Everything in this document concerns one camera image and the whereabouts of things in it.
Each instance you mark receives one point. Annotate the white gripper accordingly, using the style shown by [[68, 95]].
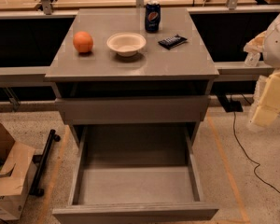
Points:
[[278, 42]]

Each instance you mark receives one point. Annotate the grey drawer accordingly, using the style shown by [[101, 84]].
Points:
[[133, 109], [135, 174]]

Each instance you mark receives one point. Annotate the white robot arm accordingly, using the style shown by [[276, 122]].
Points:
[[267, 44]]

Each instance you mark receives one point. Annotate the grey drawer cabinet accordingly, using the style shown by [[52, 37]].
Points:
[[132, 88]]

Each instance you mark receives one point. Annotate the grey top drawer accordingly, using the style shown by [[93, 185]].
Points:
[[133, 109]]

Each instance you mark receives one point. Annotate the clear hand sanitizer bottle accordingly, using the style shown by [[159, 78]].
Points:
[[252, 59]]

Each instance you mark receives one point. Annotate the black floor socket box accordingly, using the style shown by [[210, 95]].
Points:
[[229, 105]]

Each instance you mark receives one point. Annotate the dark snack bar packet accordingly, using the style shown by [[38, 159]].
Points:
[[172, 41]]

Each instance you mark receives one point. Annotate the blue pepsi can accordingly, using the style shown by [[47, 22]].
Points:
[[152, 16]]

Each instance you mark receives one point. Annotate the white paper bowl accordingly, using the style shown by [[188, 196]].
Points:
[[126, 44]]

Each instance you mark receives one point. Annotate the orange fruit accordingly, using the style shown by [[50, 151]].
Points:
[[82, 42]]

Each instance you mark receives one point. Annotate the black metal stand leg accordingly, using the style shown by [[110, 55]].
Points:
[[41, 160]]

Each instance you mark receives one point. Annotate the brown cardboard box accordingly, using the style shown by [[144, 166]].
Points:
[[17, 173]]

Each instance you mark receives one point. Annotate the grey metal rail frame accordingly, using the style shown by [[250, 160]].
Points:
[[18, 75]]

